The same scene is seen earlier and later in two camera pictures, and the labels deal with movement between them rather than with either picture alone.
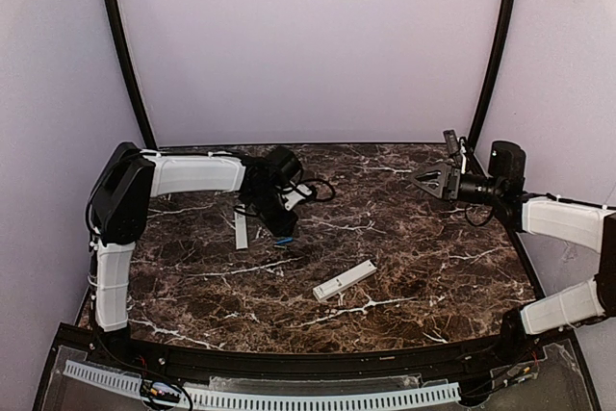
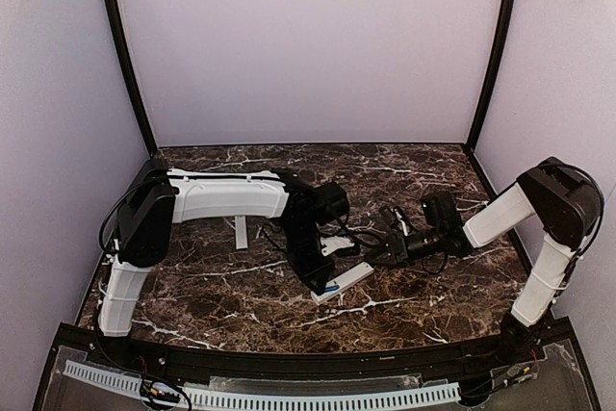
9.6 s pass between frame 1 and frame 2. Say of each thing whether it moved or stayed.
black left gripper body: moved
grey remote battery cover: stayed
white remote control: stayed
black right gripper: moved
